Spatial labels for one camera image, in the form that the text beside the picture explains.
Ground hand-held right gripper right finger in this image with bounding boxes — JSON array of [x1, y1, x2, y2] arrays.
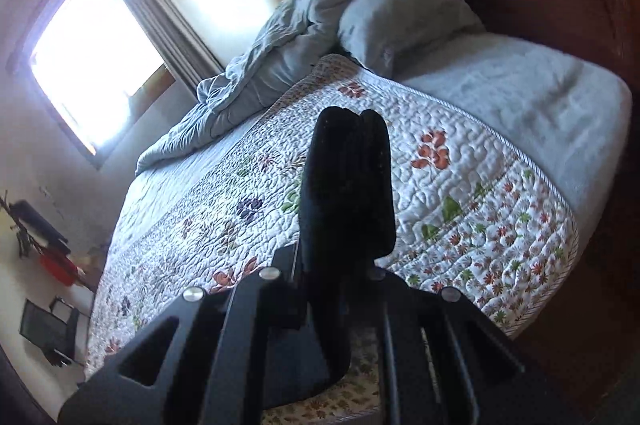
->
[[369, 266, 581, 425]]

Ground grey bed sheet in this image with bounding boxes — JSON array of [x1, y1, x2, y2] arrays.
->
[[400, 30, 635, 227]]

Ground red hanging garment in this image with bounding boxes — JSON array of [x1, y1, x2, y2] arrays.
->
[[39, 252, 82, 289]]

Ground black office chair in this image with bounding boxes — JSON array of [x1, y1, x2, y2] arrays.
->
[[19, 297, 82, 367]]

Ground grey curtain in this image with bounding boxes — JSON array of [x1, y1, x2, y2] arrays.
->
[[96, 0, 224, 102]]

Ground black pants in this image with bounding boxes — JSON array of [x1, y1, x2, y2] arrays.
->
[[260, 105, 397, 412]]

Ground wall coat rack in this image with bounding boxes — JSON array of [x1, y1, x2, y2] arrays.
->
[[0, 190, 86, 292]]

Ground black hanging garment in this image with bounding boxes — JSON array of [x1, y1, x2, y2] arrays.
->
[[9, 199, 72, 257]]

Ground grey duvet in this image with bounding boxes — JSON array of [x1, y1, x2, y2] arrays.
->
[[135, 0, 397, 176]]

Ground floral quilted bedspread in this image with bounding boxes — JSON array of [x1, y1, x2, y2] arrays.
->
[[84, 54, 582, 425]]

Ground grey pillow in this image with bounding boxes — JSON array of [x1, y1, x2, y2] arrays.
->
[[337, 0, 487, 78]]

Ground wooden framed window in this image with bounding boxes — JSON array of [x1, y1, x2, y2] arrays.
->
[[6, 0, 177, 168]]

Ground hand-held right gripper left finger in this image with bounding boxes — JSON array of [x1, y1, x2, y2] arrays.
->
[[57, 249, 307, 425]]

